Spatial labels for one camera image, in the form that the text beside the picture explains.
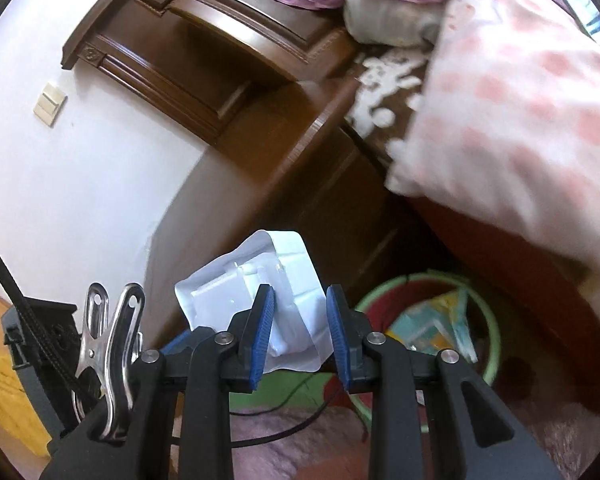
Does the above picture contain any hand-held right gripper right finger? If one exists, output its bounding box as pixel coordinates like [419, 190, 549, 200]
[326, 284, 563, 480]

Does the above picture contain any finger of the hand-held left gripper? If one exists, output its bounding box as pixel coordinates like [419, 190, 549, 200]
[157, 326, 218, 361]

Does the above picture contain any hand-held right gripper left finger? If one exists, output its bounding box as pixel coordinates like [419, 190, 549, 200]
[40, 284, 277, 480]

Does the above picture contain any green plastic bin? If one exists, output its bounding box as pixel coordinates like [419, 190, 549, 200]
[352, 272, 501, 426]

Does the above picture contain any white plastic blister tray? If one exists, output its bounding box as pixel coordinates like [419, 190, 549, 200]
[174, 229, 331, 373]

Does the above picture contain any green floor mat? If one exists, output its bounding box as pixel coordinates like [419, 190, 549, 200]
[230, 365, 376, 426]

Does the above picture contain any metal spring clip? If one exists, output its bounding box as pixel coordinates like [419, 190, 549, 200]
[72, 282, 146, 446]

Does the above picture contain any pink fluffy rug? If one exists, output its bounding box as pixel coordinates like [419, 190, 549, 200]
[170, 400, 600, 480]

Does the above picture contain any wooden nightstand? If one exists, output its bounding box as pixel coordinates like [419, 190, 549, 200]
[145, 77, 461, 321]

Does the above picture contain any red bed base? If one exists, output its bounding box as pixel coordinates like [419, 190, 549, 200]
[410, 195, 600, 401]

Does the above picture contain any brown polka dot pillow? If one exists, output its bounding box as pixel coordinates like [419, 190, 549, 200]
[345, 47, 431, 161]

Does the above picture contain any pink checkered pillow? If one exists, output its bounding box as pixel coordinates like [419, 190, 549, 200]
[385, 0, 600, 281]

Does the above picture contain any dark wooden headboard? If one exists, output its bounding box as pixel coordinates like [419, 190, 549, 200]
[60, 0, 361, 148]

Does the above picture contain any grey pillow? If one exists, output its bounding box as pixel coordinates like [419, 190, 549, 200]
[342, 0, 448, 48]

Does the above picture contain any black braided cable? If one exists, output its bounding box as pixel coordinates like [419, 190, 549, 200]
[0, 230, 98, 403]

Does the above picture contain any thin black floor cable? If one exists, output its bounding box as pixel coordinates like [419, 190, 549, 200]
[230, 375, 341, 448]

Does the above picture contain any beige wall switch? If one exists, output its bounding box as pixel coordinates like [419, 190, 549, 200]
[32, 82, 67, 126]

